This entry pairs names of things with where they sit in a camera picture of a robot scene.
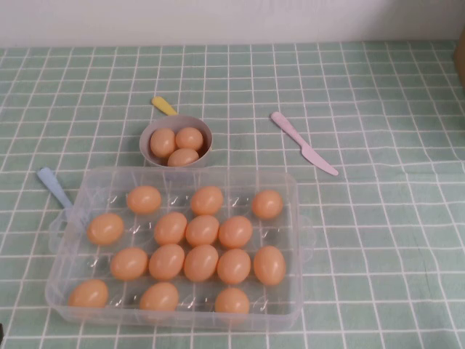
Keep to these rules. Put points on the clear plastic egg box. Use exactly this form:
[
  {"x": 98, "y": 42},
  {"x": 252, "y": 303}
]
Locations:
[{"x": 91, "y": 196}]

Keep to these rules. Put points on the pink plastic knife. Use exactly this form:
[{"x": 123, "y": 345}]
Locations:
[{"x": 303, "y": 147}]

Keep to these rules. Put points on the orange plastic egg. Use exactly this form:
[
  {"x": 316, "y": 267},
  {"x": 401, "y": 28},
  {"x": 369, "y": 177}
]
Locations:
[
  {"x": 206, "y": 200},
  {"x": 269, "y": 265},
  {"x": 105, "y": 228},
  {"x": 183, "y": 157},
  {"x": 231, "y": 301},
  {"x": 170, "y": 228},
  {"x": 144, "y": 199},
  {"x": 234, "y": 266},
  {"x": 202, "y": 230},
  {"x": 129, "y": 263},
  {"x": 88, "y": 293},
  {"x": 189, "y": 138},
  {"x": 235, "y": 232},
  {"x": 201, "y": 262},
  {"x": 158, "y": 297},
  {"x": 163, "y": 142},
  {"x": 166, "y": 261},
  {"x": 267, "y": 204}
]

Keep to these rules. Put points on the brown cardboard box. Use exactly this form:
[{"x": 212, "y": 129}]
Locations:
[{"x": 460, "y": 58}]

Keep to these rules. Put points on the blue plastic spoon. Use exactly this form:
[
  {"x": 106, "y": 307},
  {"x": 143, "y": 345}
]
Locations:
[{"x": 54, "y": 185}]

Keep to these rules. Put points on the green white checked tablecloth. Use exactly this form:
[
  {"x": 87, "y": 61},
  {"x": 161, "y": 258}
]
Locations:
[{"x": 381, "y": 225}]

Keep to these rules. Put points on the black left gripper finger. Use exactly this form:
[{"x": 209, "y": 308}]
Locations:
[{"x": 1, "y": 332}]

